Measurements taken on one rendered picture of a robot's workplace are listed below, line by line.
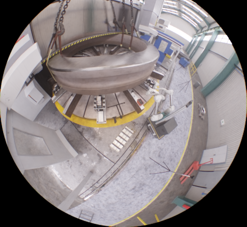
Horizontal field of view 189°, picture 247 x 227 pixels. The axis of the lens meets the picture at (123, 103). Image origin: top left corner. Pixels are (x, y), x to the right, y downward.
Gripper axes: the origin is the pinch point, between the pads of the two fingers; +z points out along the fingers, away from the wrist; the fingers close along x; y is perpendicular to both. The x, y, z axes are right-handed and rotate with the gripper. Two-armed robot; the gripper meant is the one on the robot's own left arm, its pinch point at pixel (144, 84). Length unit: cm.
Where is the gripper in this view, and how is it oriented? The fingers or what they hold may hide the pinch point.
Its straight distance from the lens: 253.9
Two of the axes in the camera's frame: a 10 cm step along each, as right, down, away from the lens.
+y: 1.4, -4.7, -8.7
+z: -6.5, -7.1, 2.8
